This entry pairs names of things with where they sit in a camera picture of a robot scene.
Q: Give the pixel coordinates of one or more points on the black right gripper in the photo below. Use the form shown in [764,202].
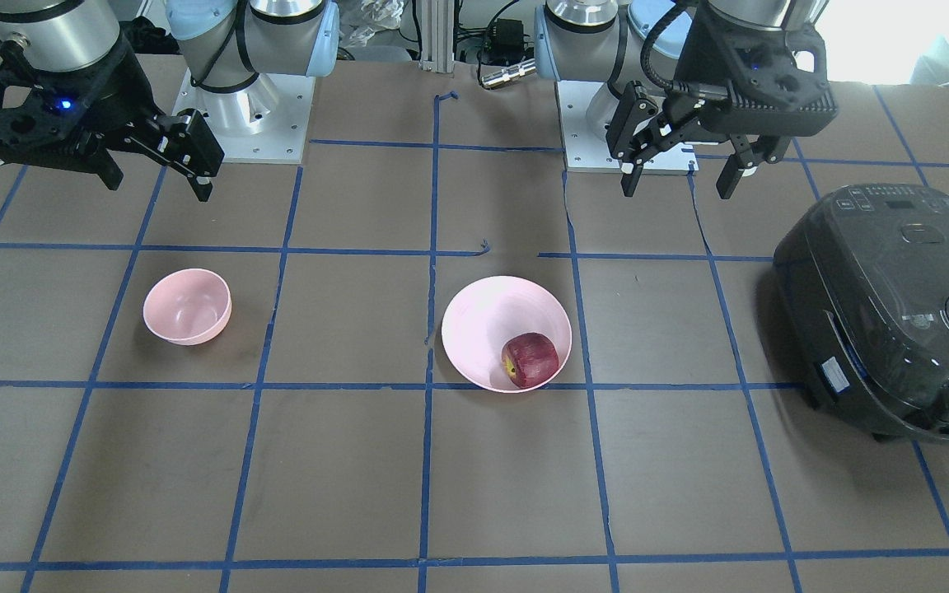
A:
[122,97]

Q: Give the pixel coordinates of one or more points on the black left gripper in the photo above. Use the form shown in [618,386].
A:
[691,64]

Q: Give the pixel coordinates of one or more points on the small pink bowl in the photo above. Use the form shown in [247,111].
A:
[189,307]

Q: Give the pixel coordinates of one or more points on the red apple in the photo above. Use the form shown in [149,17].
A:
[529,360]

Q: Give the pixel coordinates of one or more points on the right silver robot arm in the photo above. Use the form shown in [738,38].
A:
[226,44]

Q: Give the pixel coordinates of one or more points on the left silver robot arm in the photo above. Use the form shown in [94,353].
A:
[613,44]

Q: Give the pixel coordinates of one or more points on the pink plate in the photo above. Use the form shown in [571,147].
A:
[485,316]

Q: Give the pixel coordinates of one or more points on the dark grey rice cooker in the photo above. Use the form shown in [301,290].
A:
[864,278]

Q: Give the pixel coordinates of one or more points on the aluminium frame post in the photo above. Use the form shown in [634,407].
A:
[437,24]

